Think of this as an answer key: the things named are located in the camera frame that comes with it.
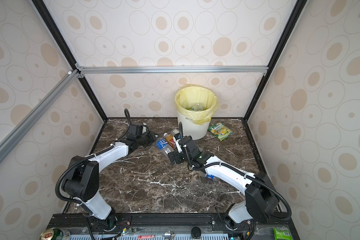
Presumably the blue label bottle white cap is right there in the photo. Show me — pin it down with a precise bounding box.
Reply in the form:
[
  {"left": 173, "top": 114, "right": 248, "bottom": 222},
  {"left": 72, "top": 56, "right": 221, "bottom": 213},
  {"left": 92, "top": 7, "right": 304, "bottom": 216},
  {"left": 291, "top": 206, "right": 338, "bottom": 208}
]
[{"left": 156, "top": 138, "right": 174, "bottom": 156}]

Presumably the orange juice bottle red label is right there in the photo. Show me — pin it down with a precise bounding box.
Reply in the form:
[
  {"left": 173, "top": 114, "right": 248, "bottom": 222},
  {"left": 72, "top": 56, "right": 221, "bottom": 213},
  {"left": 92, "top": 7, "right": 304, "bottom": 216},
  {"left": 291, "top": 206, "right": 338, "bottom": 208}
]
[{"left": 163, "top": 133, "right": 177, "bottom": 149}]

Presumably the clear square bottle green label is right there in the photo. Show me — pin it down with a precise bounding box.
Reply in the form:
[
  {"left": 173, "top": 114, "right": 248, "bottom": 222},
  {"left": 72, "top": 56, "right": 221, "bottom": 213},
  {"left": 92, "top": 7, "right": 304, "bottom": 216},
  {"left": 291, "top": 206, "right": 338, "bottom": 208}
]
[{"left": 171, "top": 129, "right": 180, "bottom": 136}]

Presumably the clear bottle blue cap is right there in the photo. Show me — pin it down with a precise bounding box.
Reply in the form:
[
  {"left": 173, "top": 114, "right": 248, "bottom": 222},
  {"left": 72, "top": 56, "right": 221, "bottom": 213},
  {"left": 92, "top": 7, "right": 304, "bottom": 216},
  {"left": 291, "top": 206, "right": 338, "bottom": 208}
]
[{"left": 205, "top": 174, "right": 218, "bottom": 181}]

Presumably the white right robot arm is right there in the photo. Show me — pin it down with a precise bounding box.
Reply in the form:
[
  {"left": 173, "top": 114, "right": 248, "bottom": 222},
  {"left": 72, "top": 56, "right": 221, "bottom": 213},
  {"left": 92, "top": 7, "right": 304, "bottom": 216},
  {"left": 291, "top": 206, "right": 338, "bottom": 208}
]
[{"left": 168, "top": 134, "right": 279, "bottom": 224}]

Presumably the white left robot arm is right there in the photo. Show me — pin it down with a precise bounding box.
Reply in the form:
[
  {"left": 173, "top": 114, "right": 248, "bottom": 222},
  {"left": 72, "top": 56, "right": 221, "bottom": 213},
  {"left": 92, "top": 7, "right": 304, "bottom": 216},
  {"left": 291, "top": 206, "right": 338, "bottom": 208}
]
[{"left": 55, "top": 124, "right": 158, "bottom": 220}]

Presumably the white ribbed waste bin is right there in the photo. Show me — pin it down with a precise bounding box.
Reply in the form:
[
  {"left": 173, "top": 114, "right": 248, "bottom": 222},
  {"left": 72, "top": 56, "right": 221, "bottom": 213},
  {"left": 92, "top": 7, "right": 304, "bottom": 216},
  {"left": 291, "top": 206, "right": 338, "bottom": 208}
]
[{"left": 177, "top": 113, "right": 211, "bottom": 140}]

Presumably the green Fox's candy bag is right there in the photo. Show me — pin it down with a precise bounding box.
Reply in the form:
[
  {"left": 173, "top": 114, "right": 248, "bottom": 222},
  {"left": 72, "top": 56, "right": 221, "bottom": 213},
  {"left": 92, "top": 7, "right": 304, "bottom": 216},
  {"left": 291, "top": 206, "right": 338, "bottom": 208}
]
[{"left": 208, "top": 123, "right": 233, "bottom": 141}]

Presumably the green packet bottom right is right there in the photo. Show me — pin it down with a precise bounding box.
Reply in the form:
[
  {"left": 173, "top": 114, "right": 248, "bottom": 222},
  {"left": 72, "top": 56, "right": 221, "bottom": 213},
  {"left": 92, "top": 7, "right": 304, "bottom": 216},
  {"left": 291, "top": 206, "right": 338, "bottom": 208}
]
[{"left": 274, "top": 227, "right": 293, "bottom": 240}]

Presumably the green beer can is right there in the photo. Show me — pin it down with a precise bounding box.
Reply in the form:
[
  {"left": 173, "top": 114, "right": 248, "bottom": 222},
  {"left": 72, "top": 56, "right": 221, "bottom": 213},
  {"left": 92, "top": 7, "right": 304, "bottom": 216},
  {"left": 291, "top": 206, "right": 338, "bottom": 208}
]
[{"left": 39, "top": 228, "right": 71, "bottom": 240}]

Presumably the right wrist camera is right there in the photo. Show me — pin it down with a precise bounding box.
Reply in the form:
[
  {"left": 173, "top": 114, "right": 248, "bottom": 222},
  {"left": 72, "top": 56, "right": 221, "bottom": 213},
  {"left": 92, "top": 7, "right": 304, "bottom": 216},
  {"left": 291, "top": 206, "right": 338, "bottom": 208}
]
[{"left": 173, "top": 133, "right": 182, "bottom": 153}]

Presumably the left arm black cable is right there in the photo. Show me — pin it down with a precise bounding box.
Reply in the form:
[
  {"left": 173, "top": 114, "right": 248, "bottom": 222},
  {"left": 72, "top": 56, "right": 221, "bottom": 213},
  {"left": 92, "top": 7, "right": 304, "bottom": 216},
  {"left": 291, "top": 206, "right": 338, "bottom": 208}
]
[{"left": 54, "top": 108, "right": 133, "bottom": 205}]

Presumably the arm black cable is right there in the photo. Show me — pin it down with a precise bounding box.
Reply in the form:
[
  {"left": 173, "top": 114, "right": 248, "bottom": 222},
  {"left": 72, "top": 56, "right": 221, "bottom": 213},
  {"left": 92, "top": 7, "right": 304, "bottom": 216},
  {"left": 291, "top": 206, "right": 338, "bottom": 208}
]
[
  {"left": 54, "top": 108, "right": 133, "bottom": 205},
  {"left": 178, "top": 121, "right": 292, "bottom": 220}
]

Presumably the diagonal aluminium rail left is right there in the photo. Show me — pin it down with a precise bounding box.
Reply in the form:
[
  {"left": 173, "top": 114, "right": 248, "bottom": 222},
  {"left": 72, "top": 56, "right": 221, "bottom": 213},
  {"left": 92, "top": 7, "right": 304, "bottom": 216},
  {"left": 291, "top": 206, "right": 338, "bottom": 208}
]
[{"left": 0, "top": 70, "right": 79, "bottom": 164}]

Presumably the horizontal aluminium rail back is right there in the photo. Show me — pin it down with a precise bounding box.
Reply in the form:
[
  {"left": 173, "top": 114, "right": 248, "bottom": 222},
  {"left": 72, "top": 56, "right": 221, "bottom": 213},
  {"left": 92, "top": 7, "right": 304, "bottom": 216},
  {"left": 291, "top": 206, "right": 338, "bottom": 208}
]
[{"left": 78, "top": 66, "right": 268, "bottom": 74}]

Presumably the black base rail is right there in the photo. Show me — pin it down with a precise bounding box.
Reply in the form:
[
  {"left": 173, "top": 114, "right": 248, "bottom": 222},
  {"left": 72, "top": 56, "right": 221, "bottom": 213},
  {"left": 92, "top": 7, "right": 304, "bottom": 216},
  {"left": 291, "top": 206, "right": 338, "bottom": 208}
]
[{"left": 47, "top": 213, "right": 300, "bottom": 240}]

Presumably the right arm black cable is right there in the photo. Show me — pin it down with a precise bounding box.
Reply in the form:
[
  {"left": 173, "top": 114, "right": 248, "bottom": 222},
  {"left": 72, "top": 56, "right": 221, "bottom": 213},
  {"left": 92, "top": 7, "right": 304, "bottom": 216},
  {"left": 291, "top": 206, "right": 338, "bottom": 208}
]
[{"left": 178, "top": 121, "right": 292, "bottom": 220}]

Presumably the black corner frame post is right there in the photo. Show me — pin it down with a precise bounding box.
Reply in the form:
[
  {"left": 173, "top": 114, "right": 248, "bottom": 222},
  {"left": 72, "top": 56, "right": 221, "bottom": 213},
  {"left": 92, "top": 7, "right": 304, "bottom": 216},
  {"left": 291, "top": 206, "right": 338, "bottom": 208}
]
[{"left": 32, "top": 0, "right": 108, "bottom": 122}]

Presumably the black right corner post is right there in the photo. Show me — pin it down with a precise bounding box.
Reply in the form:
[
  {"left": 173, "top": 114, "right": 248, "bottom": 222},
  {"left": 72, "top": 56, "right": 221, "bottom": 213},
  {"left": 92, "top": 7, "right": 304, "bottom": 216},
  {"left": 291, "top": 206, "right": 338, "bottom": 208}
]
[{"left": 243, "top": 0, "right": 308, "bottom": 123}]

